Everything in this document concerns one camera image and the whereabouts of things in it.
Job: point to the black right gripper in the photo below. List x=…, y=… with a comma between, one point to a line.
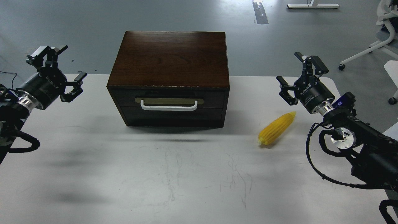
x=308, y=89

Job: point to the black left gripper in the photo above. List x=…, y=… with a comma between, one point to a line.
x=48, y=83

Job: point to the yellow corn cob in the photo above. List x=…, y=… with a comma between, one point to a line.
x=270, y=133

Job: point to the wooden drawer with white handle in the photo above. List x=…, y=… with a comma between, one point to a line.
x=151, y=100

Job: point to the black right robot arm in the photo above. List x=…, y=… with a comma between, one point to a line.
x=372, y=155

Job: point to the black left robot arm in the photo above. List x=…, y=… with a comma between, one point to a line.
x=15, y=109

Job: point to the dark wooden drawer cabinet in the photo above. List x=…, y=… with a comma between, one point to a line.
x=171, y=61

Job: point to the grey floor tape strip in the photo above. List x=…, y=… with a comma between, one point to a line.
x=260, y=13

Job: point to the white desk base foot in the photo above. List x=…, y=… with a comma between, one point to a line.
x=313, y=4

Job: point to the white table edge right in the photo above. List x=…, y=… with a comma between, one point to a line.
x=391, y=68

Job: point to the white office chair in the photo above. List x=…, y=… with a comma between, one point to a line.
x=386, y=36

